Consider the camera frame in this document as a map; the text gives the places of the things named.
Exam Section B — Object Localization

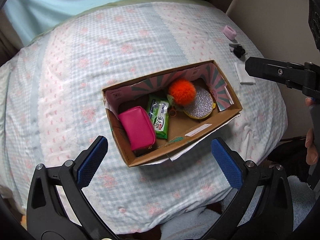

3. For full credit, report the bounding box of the green mattress sheet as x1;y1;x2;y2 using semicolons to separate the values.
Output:
28;0;215;45

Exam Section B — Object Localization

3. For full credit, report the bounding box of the cardboard box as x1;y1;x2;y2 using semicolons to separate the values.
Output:
103;61;242;167

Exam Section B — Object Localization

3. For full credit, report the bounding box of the green wet wipes packet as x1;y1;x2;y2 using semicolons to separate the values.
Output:
146;95;170;139

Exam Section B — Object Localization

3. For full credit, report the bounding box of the white cloth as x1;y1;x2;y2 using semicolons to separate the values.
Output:
234;62;256;85

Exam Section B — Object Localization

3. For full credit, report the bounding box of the round glitter yellow-edged pad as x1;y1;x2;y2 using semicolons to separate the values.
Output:
183;86;216;120

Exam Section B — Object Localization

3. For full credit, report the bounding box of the black scrunchie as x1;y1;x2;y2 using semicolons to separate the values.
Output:
229;43;247;59

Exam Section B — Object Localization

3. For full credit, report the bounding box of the magenta zip pouch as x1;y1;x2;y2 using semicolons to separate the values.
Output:
118;106;156;151

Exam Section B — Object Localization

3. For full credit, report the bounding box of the orange pom-pom plush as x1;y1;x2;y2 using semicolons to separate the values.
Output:
167;79;196;117

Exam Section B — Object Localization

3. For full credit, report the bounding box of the person's right hand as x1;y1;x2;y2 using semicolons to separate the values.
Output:
305;97;320;166

